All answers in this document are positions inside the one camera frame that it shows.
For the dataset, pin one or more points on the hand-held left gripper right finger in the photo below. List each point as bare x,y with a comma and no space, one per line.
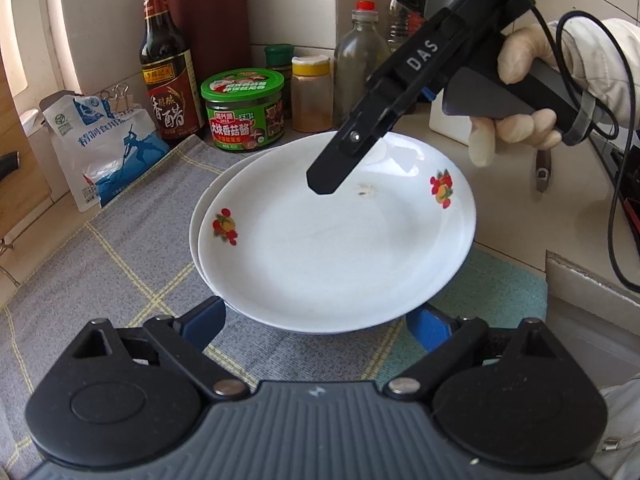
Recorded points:
429,329

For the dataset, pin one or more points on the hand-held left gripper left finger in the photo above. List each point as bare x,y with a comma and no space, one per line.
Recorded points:
206,320

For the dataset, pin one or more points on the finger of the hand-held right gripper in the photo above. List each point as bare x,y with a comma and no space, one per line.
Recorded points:
335,165

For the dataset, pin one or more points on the white plate with fruit print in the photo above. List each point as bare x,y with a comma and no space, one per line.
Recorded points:
325,260
193,232

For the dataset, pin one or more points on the person's right hand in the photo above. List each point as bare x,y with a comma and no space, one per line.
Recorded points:
520,50

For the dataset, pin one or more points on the clear plastic oil bottle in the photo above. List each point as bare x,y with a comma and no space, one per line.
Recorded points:
405,22

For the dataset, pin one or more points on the yellow-capped spice jar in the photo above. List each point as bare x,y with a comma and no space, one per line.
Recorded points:
311,95

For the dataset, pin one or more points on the grey and teal checked towel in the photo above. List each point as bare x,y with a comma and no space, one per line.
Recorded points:
125,270

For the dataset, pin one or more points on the clear bottle with red cap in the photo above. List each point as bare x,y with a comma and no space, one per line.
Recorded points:
357,60

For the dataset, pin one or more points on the green-lidded sauce jar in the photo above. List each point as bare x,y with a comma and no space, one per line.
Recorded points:
242,110

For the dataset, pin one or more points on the green-capped spice jar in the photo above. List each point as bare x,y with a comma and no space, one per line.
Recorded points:
279,62

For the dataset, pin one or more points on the dark red knife block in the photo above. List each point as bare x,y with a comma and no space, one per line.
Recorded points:
215,40

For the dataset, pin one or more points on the dark vinegar bottle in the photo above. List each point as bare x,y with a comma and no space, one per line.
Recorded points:
167,85

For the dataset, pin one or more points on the white and blue salt bag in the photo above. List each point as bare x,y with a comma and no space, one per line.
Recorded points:
110,160

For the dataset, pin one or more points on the person's white jacket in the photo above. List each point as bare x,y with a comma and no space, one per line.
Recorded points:
625,435

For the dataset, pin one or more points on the black appliance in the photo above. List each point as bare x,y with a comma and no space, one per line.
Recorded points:
627,185

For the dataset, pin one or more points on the wooden cutting board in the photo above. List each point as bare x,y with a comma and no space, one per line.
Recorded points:
25,160

